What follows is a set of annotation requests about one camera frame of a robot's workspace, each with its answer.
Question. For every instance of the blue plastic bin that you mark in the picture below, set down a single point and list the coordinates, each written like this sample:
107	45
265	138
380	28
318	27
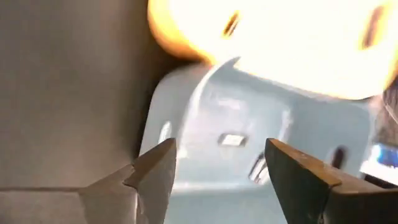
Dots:
236	109

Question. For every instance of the yellow plastic bin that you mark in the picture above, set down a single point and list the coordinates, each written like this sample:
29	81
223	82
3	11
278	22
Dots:
295	56

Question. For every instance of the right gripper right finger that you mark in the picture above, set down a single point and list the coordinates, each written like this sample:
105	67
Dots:
326	202

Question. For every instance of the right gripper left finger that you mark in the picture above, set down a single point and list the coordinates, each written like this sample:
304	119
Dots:
149	186

